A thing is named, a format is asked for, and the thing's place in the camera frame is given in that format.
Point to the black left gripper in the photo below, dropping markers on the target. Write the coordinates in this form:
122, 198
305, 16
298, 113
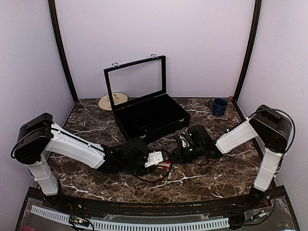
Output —
142, 172

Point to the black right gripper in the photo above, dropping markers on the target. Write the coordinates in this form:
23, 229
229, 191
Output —
180, 158

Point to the red and white sock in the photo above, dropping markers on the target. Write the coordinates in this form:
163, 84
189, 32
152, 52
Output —
164, 165

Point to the black compartment display box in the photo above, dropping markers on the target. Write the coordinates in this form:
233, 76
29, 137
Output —
150, 113

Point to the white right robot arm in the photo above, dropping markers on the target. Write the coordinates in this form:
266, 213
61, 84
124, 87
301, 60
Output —
273, 126

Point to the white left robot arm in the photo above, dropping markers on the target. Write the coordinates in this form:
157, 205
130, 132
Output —
41, 135

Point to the blue enamel mug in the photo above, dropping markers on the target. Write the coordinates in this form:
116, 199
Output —
218, 106

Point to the floral ceramic plate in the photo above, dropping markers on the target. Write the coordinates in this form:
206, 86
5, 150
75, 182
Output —
118, 98

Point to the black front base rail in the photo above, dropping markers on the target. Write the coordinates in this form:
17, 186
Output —
80, 205

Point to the white slotted cable duct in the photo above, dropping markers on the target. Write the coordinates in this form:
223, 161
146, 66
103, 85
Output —
131, 223

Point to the black right frame post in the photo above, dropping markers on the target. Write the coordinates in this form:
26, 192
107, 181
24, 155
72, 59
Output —
249, 50

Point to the black frame post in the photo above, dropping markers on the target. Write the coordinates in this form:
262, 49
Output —
249, 50
61, 51

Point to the black left frame post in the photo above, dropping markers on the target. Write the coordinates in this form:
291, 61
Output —
61, 51

